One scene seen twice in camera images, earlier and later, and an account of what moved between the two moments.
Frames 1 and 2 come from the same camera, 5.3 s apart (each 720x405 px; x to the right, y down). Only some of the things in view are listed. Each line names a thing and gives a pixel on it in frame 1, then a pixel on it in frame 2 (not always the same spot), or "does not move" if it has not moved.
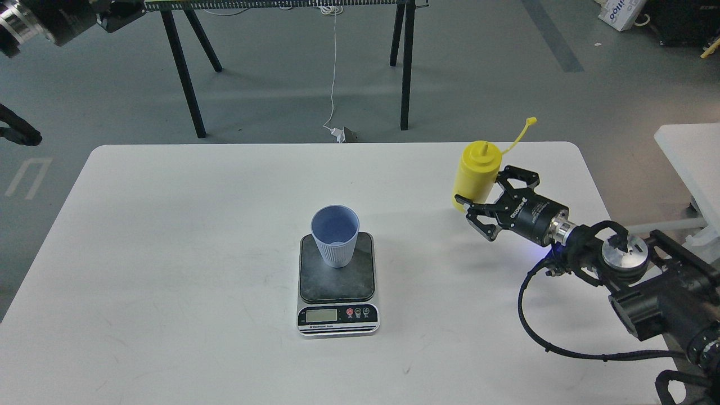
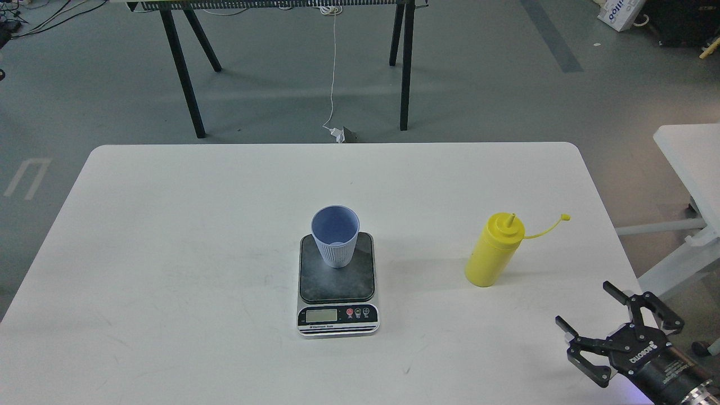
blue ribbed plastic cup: (336, 228) does not move
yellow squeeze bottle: (476, 175) -> (502, 234)
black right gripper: (527, 214) -> (666, 374)
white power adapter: (340, 134) does not move
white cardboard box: (620, 14) does not move
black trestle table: (404, 29) does not move
